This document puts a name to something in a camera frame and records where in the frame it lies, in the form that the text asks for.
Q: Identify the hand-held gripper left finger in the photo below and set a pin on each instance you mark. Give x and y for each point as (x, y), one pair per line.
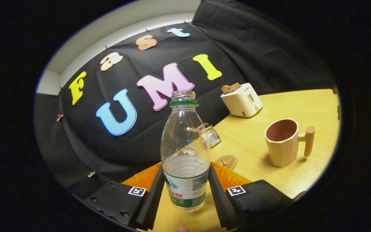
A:
(151, 199)

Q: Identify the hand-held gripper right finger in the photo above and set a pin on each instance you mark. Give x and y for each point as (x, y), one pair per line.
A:
(221, 199)

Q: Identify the round cork coaster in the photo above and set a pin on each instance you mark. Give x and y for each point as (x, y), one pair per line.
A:
(226, 162)

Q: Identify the clear plastic juice bottle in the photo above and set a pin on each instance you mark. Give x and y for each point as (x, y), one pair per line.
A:
(185, 180)

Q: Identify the wooden table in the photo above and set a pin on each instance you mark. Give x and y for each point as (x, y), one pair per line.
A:
(246, 141)

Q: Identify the white cloth clip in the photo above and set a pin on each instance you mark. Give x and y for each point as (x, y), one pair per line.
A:
(91, 174)

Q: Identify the white toaster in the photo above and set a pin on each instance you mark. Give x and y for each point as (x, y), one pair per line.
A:
(242, 103)

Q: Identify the toast bread slice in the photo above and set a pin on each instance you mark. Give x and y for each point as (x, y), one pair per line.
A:
(236, 86)
(226, 89)

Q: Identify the red cloth clip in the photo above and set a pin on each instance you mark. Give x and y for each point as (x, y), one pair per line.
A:
(60, 117)

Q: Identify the black backdrop cloth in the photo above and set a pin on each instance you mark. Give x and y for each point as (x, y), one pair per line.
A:
(253, 48)

